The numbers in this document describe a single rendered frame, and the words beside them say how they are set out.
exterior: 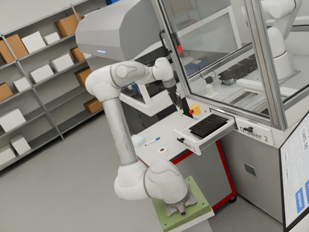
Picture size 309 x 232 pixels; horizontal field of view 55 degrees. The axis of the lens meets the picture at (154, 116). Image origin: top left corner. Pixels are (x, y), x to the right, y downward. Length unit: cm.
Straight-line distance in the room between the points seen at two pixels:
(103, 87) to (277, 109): 93
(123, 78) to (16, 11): 439
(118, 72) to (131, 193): 65
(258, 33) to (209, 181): 132
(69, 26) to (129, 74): 400
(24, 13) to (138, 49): 344
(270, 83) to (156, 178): 76
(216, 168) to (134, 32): 131
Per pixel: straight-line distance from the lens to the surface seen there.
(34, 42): 530
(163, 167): 154
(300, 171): 130
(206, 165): 238
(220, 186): 255
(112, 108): 162
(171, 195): 160
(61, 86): 589
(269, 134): 184
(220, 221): 266
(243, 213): 267
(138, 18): 264
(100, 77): 161
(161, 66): 206
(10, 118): 534
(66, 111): 598
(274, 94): 166
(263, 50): 156
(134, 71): 155
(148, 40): 268
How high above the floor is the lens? 192
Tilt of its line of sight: 24 degrees down
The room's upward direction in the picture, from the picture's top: 23 degrees counter-clockwise
